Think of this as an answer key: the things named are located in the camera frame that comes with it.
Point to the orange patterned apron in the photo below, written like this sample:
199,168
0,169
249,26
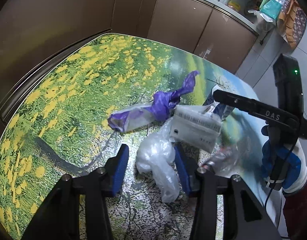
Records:
291,23

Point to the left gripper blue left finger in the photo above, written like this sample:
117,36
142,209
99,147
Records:
115,171

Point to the white blue carton package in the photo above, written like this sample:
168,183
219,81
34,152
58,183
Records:
200,126

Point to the purple plastic wrapper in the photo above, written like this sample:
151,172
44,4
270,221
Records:
159,109

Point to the flower print table mat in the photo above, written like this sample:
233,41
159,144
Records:
61,127

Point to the right blue white gloved hand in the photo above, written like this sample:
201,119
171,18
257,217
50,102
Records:
283,161

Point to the clear plastic bag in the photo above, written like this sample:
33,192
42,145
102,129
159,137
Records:
156,154

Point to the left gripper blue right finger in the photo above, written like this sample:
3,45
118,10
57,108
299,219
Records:
186,168

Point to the brown kitchen base cabinets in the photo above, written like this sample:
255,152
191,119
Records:
32,31

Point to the teal plastic bag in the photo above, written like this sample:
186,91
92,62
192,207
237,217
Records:
271,8

